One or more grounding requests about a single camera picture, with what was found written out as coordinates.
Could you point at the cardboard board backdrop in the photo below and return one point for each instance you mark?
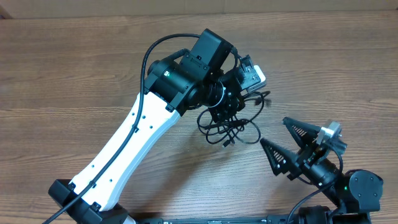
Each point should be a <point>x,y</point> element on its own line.
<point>39,9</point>

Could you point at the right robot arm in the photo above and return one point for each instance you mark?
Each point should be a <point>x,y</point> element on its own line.
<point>341,196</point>

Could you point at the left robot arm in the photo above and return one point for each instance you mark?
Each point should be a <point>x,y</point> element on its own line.
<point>210,74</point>

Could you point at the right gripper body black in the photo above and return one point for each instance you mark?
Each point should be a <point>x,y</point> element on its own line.
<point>308,155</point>

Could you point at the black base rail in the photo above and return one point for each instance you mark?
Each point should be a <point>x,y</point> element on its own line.
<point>214,220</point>

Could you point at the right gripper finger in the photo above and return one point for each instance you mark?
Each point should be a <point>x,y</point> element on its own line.
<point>303,133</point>
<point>281,160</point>

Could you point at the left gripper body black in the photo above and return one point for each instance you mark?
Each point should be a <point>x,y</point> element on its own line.
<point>229,105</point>

